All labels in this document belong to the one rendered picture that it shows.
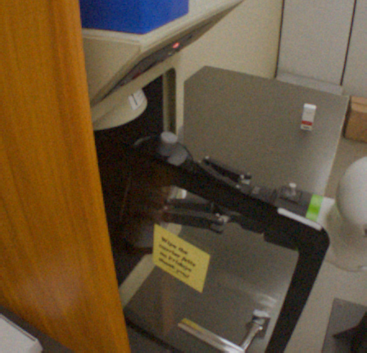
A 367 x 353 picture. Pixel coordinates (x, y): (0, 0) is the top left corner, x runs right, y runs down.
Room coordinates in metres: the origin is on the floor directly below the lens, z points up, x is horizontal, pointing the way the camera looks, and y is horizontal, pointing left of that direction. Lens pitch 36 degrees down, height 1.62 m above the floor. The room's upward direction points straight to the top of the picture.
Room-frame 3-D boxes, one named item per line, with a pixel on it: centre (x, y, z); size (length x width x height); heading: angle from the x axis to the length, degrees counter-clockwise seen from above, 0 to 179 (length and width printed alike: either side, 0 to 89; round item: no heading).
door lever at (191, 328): (0.24, -0.05, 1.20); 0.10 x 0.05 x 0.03; 55
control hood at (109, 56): (0.51, 0.01, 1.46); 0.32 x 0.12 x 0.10; 153
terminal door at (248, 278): (0.31, -0.01, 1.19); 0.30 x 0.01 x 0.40; 55
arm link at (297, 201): (0.44, -0.17, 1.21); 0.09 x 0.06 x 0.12; 153
